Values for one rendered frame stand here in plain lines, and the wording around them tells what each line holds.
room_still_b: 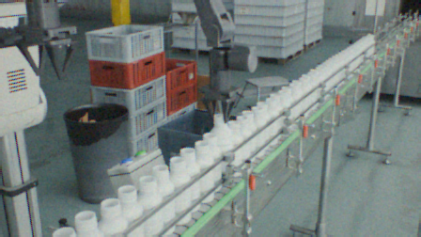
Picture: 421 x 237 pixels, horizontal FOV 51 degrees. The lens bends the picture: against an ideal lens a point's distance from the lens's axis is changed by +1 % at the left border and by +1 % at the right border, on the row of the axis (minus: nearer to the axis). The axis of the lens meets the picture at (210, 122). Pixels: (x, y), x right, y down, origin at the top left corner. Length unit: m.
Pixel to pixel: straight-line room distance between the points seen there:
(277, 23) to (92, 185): 5.31
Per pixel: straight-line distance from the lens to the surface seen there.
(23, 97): 1.42
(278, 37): 7.77
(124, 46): 3.54
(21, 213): 1.56
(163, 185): 1.00
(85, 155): 3.10
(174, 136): 1.86
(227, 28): 1.15
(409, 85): 5.84
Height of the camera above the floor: 1.59
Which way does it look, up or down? 19 degrees down
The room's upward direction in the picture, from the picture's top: straight up
